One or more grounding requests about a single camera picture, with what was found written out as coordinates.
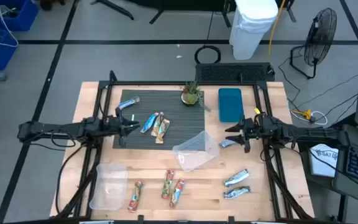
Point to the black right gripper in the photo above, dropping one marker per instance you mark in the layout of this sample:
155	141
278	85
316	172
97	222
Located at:
259	129

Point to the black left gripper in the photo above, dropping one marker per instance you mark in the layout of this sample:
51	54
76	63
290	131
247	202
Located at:
113	124

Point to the silver blue granola bar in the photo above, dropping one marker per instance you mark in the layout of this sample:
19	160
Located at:
236	178
128	102
236	192
226	143

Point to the bright blue granola bar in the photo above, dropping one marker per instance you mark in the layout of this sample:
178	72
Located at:
149	123

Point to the red green granola bar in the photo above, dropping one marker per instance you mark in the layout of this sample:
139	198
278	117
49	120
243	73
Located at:
135	196
176	193
167	184

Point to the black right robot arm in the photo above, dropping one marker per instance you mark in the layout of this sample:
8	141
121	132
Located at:
306	133

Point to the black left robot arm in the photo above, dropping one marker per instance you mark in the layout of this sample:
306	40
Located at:
57	129

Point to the teal plastic bin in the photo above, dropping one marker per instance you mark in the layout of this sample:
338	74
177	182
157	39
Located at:
230	105

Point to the yellow tag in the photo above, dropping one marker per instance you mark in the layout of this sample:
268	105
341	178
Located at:
257	110

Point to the grey woven placemat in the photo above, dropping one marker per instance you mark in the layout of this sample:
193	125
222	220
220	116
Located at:
182	130

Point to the succulent plant in black pot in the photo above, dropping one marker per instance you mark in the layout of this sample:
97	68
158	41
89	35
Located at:
190	96

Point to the black perforated case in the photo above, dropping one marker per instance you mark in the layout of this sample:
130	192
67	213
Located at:
235	73

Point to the clear shallow plastic container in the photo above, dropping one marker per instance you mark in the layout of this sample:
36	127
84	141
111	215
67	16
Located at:
109	186

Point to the yellow plug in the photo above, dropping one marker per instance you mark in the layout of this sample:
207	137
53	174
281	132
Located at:
304	114

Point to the white printed paper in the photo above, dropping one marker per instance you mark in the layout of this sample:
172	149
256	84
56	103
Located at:
322	161

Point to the white trash bin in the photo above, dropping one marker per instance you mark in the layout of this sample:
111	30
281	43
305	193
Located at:
250	31

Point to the black tripod stand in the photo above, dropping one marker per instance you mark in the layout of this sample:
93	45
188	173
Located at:
117	9

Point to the black floor fan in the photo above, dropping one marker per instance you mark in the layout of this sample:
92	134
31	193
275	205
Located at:
320	37

